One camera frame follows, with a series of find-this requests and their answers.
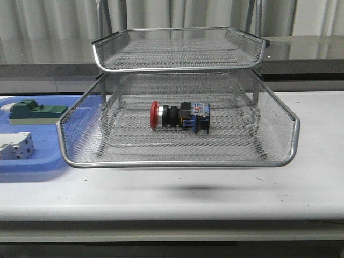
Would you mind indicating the silver mesh bottom tray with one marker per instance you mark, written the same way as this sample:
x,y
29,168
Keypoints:
x,y
233,121

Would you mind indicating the red emergency stop push button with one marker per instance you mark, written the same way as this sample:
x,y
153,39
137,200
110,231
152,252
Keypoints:
x,y
194,116

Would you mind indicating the silver mesh top tray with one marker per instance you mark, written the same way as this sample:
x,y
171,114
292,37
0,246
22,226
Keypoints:
x,y
175,49

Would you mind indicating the grey metal rack frame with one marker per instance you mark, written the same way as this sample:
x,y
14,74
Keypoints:
x,y
172,95

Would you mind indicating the blue plastic tray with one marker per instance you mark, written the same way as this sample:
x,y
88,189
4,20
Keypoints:
x,y
81,132

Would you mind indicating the green and beige switch block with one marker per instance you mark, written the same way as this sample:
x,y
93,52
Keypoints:
x,y
29,112

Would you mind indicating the dark stone back counter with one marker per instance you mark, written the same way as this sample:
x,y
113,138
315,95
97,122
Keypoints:
x,y
292,58

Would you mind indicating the silver mesh tray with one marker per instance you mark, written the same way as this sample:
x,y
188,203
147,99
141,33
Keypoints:
x,y
175,49
274,145
233,121

